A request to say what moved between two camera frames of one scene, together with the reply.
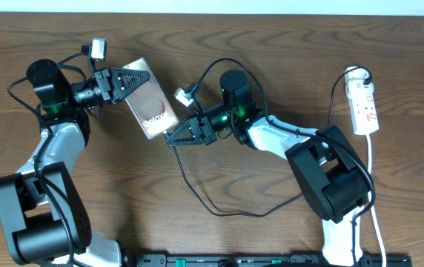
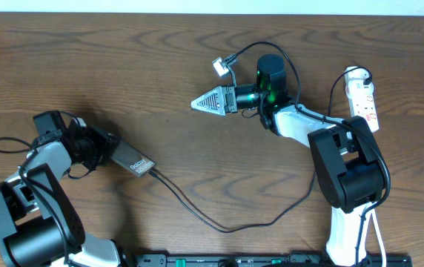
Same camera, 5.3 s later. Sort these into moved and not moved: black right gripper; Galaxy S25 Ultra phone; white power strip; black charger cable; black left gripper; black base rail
Moved: Galaxy S25 Ultra phone; black right gripper; black left gripper; black charger cable
Not moved: black base rail; white power strip
